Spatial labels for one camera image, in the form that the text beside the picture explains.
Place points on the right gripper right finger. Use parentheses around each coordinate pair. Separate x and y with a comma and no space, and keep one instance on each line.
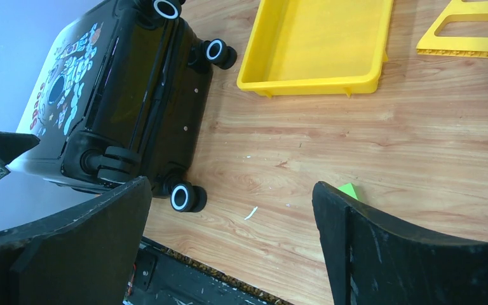
(373,257)

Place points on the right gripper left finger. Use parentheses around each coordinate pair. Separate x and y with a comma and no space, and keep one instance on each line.
(80,255)

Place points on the black white space suitcase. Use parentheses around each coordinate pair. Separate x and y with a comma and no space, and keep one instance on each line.
(122,94)

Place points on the small green block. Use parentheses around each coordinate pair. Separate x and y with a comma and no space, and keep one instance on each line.
(350,190)

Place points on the yellow plastic tray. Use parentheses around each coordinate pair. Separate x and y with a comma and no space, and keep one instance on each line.
(316,48)

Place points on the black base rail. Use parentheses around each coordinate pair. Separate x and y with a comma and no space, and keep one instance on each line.
(161,275)

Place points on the yellow triangular bracket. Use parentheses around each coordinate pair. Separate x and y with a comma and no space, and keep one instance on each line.
(456,11)

